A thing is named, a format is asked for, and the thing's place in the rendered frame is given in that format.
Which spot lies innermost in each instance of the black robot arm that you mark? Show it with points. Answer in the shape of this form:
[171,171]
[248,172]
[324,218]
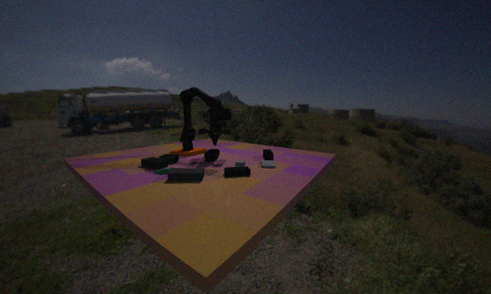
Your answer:
[216,112]

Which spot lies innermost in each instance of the dark grey switch controller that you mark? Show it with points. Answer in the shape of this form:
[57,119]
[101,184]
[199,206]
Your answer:
[211,155]

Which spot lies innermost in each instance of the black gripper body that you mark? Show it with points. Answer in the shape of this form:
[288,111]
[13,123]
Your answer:
[214,125]

